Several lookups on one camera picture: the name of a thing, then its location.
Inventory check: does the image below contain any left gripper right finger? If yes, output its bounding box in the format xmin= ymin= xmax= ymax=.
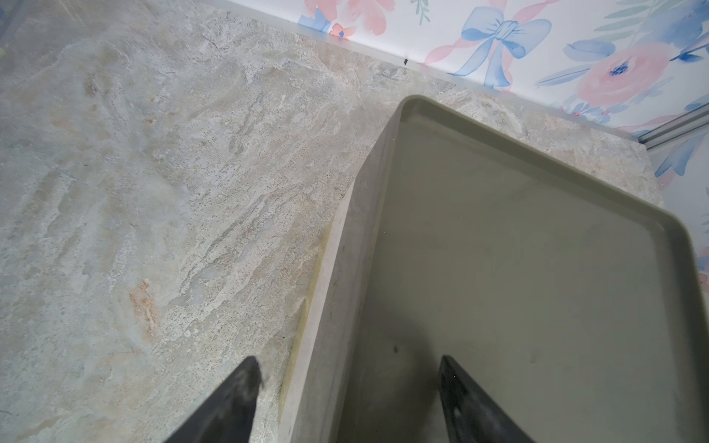
xmin=439 ymin=356 xmax=534 ymax=443

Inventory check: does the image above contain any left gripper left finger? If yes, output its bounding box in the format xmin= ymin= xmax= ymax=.
xmin=166 ymin=356 xmax=262 ymax=443

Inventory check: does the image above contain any three-drawer storage cabinet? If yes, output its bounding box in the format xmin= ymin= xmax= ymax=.
xmin=277 ymin=96 xmax=708 ymax=442

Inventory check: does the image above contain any right aluminium corner post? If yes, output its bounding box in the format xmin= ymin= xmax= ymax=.
xmin=638 ymin=103 xmax=708 ymax=151

